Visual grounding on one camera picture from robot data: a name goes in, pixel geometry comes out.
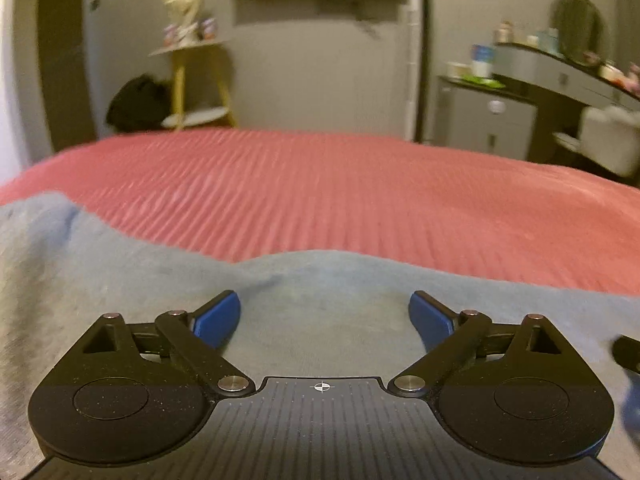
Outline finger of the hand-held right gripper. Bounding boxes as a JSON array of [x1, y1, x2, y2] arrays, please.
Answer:
[[612, 335, 640, 376]]

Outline red ribbed blanket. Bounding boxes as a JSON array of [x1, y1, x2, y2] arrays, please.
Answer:
[[0, 127, 640, 296]]

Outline dark door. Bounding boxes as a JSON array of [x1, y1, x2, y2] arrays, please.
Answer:
[[37, 0, 99, 154]]

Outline grey vanity desk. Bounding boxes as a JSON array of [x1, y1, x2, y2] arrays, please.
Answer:
[[492, 42, 640, 162]]

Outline tall white standing unit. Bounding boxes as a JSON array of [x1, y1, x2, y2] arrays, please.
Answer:
[[402, 0, 434, 144]]

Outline green cloth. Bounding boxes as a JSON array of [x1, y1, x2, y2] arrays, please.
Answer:
[[457, 74, 506, 89]]

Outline grey pants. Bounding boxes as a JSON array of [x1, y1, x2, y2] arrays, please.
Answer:
[[0, 192, 640, 461]]

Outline black bag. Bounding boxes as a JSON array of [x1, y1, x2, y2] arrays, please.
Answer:
[[105, 74, 174, 134]]

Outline oval mirror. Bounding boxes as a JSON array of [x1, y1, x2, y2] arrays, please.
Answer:
[[552, 0, 604, 64]]

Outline pink toiletries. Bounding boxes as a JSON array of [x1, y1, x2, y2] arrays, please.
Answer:
[[599, 60, 640, 94]]

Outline white chair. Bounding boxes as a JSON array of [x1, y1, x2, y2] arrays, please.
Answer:
[[552, 104, 640, 177]]

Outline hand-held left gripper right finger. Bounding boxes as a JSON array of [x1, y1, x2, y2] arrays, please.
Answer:
[[389, 290, 584, 399]]

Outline pale flower bouquet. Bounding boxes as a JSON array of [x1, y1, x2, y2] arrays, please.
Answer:
[[160, 0, 212, 47]]

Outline white and blue container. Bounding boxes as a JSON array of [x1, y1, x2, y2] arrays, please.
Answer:
[[470, 44, 496, 79]]

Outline yellow side table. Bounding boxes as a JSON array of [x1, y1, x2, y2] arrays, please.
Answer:
[[147, 40, 239, 132]]

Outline grey bedside cabinet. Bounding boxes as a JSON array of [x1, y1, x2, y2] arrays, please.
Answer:
[[436, 75, 539, 162]]

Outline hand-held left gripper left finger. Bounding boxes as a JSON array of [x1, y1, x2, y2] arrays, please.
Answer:
[[69, 289, 257, 399]]

